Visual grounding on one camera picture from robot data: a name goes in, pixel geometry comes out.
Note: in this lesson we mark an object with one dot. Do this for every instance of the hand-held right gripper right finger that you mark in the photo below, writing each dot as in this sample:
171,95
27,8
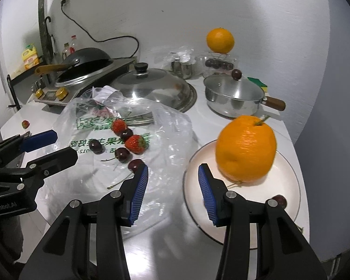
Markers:
207,195

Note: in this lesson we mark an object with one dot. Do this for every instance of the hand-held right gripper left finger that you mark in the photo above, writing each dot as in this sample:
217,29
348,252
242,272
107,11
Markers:
138,194

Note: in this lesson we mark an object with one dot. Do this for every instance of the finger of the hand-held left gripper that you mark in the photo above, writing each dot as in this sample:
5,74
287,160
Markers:
40,140
58,159

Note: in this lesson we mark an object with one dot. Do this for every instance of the red strawberry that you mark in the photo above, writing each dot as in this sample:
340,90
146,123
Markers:
25,124
118,125
135,144

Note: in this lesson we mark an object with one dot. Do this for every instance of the dark red cherry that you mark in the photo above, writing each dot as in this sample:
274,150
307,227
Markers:
95,146
122,155
134,165
280,201
127,134

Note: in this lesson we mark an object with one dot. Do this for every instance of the large orange with stem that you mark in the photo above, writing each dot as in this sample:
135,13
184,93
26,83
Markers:
245,148

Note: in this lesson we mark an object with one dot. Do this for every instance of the clear plastic bag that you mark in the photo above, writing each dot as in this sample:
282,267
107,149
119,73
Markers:
169,140

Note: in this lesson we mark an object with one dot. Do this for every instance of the white plate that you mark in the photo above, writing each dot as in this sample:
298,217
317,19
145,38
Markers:
285,180

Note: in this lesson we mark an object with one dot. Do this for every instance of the black rack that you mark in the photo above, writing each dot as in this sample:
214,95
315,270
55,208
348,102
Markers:
20,77

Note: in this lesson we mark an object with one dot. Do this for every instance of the steel induction cooker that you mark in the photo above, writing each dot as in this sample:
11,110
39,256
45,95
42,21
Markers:
84,89

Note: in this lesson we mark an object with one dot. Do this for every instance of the white paper slip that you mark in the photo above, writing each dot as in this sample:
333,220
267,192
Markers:
103,92

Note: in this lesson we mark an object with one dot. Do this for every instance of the yellow detergent bottle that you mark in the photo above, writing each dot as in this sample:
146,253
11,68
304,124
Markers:
30,58

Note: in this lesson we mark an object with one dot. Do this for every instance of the small steel pot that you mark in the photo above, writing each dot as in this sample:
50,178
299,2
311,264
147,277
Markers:
233,105

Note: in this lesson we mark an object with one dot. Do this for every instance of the black wok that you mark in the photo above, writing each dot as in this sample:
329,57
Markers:
87,58

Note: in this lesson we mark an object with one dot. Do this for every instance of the black umbrella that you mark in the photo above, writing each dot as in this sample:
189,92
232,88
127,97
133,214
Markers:
51,43

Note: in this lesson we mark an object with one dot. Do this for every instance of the red cap bottle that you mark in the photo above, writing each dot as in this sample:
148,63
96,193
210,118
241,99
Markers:
73,45

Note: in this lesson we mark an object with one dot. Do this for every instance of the steel lid black knob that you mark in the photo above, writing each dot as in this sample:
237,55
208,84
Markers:
157,89

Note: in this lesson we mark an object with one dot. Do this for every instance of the pot lid brown knob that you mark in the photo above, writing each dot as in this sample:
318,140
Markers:
233,86

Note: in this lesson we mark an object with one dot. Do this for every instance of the grey vertical pipe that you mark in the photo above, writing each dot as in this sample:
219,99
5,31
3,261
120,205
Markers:
42,20

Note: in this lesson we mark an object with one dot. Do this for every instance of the green yellow sponge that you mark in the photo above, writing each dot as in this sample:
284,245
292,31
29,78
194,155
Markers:
259,82

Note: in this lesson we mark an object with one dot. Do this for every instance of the steel mug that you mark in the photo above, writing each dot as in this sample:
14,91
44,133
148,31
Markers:
188,70

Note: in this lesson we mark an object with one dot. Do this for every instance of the clear container of cherries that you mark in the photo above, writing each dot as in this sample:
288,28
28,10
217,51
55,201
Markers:
218,62

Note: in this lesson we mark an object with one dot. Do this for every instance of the crumpled clear plastic wrap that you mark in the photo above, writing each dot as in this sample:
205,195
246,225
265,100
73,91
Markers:
178,53

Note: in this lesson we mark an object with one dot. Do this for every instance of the small round orange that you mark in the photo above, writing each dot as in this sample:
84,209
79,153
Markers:
220,40

